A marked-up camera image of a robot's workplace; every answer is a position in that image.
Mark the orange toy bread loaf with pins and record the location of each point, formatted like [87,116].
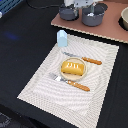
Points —
[72,68]

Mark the light blue milk carton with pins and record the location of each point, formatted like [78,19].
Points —
[62,38]

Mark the large grey pot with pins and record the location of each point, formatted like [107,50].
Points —
[98,10]

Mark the white blue toy tube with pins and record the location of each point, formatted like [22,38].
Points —
[90,14]

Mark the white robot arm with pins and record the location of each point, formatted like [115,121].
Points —
[80,3]

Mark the round wooden plate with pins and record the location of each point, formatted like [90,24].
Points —
[73,76]

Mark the beige woven placemat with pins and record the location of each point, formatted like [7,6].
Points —
[78,107]

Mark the beige bowl on stove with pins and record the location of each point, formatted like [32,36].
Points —
[124,15]

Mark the fork with orange handle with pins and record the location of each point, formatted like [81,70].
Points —
[77,85]

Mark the knife with orange handle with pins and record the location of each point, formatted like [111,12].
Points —
[83,58]

